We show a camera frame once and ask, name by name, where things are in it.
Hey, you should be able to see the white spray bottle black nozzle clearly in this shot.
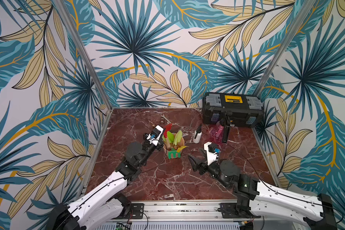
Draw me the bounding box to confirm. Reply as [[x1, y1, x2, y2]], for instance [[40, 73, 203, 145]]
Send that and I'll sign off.
[[193, 124, 202, 144]]

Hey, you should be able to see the bright green toy trowel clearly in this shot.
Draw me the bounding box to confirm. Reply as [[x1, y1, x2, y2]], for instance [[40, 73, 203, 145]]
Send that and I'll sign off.
[[163, 131, 175, 144]]

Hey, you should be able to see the green toy rake wooden handle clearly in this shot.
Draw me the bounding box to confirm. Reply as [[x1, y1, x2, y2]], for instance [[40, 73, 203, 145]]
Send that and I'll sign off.
[[167, 150, 181, 159]]

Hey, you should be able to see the red toy shovel wooden handle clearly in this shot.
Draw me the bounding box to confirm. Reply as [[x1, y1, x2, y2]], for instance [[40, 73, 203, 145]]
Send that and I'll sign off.
[[164, 124, 172, 150]]

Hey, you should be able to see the pink spray bottle black nozzle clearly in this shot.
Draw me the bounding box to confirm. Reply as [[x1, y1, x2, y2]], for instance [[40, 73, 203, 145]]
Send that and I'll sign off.
[[209, 111, 232, 144]]

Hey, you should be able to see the terracotta plastic flower pot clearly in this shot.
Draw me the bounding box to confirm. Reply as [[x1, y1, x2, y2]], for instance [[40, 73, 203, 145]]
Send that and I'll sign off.
[[163, 133, 185, 155]]

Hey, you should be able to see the light green toy spade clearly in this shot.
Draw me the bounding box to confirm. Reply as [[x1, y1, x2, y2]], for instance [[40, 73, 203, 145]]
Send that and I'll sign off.
[[173, 130, 183, 146]]

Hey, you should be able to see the yellow toy shovel wooden handle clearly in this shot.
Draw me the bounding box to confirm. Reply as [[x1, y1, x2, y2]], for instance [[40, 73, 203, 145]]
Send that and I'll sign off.
[[177, 146, 187, 152]]

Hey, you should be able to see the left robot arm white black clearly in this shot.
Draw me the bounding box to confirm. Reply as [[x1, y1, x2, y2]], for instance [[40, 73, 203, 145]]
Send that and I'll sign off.
[[45, 140, 164, 230]]

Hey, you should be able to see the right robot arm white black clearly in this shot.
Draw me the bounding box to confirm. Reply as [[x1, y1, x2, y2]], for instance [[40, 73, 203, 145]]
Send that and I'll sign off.
[[188, 149, 337, 230]]

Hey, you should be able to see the black yellow plastic toolbox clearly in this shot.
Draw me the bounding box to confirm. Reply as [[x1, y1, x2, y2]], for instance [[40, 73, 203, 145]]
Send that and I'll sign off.
[[202, 92, 264, 128]]

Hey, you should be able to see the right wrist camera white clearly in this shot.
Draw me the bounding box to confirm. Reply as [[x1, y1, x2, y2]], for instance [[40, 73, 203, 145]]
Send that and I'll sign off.
[[204, 142, 220, 166]]

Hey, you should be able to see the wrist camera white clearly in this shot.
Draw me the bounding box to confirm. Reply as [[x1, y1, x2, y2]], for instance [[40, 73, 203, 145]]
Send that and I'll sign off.
[[204, 142, 220, 166], [144, 125, 164, 146]]

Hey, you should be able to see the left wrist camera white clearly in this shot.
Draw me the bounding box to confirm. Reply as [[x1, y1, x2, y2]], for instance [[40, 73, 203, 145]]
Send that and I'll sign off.
[[144, 125, 164, 146]]

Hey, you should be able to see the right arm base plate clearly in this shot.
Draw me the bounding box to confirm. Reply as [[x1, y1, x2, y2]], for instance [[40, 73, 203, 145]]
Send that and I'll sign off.
[[217, 203, 261, 219]]

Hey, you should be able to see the aluminium front rail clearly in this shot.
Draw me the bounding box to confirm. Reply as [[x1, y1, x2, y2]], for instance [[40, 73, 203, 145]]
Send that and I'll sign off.
[[56, 199, 305, 230]]

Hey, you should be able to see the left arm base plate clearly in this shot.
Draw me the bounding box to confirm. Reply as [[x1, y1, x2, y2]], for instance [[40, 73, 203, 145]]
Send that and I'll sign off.
[[115, 203, 145, 219]]

